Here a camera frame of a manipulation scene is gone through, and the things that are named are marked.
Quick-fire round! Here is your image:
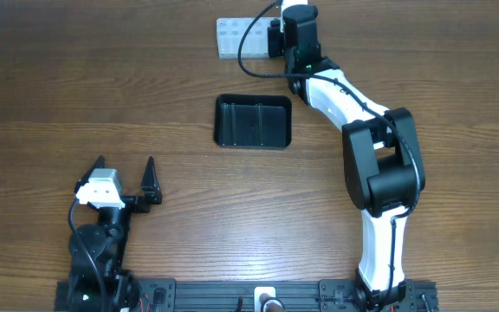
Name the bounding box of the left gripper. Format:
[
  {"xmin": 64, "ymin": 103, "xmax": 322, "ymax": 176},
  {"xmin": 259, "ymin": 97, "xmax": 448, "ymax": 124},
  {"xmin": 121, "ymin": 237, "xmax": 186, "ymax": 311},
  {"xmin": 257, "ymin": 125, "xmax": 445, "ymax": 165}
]
[{"xmin": 74, "ymin": 154, "xmax": 164, "ymax": 214}]

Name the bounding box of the black tray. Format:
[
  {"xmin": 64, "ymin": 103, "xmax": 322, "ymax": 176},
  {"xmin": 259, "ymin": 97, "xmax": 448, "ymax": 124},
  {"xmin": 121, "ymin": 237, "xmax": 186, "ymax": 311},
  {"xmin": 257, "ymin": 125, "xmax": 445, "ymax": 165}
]
[{"xmin": 213, "ymin": 93, "xmax": 293, "ymax": 151}]

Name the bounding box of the white test tube rack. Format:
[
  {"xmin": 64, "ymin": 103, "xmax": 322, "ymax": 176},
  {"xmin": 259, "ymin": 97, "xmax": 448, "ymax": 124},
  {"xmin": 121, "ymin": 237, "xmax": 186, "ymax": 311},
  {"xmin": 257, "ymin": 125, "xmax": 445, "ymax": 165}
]
[{"xmin": 216, "ymin": 16, "xmax": 283, "ymax": 61}]

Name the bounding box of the mounting rail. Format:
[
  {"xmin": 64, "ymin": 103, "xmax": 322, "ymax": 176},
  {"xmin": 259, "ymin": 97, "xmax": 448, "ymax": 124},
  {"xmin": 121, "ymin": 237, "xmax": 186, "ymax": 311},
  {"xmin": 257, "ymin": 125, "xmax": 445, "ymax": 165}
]
[{"xmin": 54, "ymin": 277, "xmax": 439, "ymax": 312}]

